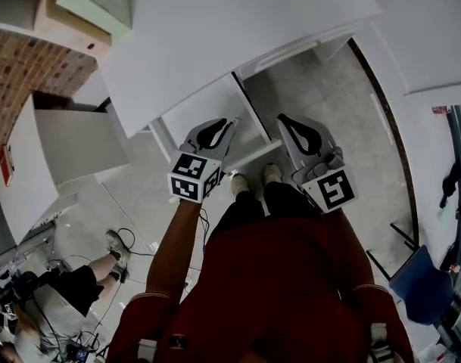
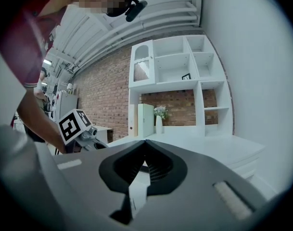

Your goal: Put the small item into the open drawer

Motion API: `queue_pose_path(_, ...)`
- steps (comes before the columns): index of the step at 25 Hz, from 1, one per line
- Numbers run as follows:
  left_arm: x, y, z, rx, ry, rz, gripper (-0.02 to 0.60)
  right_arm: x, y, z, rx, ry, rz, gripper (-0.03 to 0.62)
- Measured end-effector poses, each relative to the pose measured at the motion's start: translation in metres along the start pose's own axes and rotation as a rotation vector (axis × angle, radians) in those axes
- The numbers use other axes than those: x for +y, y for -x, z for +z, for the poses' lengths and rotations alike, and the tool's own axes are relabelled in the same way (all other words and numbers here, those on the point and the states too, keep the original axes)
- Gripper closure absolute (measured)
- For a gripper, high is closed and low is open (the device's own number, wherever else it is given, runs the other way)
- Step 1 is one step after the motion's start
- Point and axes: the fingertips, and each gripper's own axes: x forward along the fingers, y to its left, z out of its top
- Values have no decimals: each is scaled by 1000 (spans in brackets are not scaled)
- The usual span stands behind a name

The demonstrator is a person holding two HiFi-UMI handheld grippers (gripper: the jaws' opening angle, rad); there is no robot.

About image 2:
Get white flower bunch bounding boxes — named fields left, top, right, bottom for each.
left=153, top=105, right=169, bottom=120

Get person's left forearm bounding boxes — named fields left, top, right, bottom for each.
left=16, top=85, right=68, bottom=155

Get small white table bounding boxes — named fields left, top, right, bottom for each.
left=92, top=125, right=113, bottom=144

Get white shelf unit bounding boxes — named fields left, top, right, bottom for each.
left=128, top=34, right=234, bottom=139

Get white vase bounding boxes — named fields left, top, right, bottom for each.
left=155, top=115, right=164, bottom=135

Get pale green box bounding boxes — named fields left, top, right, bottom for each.
left=137, top=103, right=155, bottom=138

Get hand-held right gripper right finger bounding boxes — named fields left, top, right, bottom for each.
left=134, top=140, right=268, bottom=231

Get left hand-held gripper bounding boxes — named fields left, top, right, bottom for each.
left=57, top=108, right=110, bottom=154

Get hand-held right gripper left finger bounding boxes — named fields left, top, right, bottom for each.
left=52, top=140, right=146, bottom=231

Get white arched cabinet door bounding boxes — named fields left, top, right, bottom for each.
left=128, top=39, right=157, bottom=89

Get white cabinet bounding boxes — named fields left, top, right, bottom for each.
left=55, top=90, right=79, bottom=123

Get black head-worn camera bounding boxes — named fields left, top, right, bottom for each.
left=105, top=0, right=148, bottom=23

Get person's dark red shirt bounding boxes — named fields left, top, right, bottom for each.
left=0, top=0, right=76, bottom=89

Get white binder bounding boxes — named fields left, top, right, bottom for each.
left=128, top=104, right=139, bottom=137

